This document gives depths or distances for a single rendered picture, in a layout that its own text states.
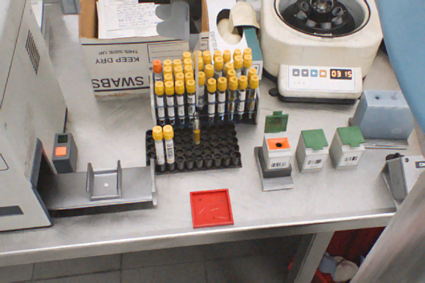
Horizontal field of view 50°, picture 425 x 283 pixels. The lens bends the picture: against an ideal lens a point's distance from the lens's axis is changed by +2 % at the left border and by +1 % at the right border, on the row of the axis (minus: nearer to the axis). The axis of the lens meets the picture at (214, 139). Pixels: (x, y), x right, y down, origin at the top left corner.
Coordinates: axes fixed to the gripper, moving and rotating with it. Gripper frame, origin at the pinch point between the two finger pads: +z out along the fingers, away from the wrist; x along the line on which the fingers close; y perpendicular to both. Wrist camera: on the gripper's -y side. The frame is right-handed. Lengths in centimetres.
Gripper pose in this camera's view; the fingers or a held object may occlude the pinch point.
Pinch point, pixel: (195, 40)
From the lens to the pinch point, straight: 65.3
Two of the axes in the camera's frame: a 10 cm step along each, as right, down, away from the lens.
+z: -0.2, 6.3, 7.7
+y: -9.9, 0.6, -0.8
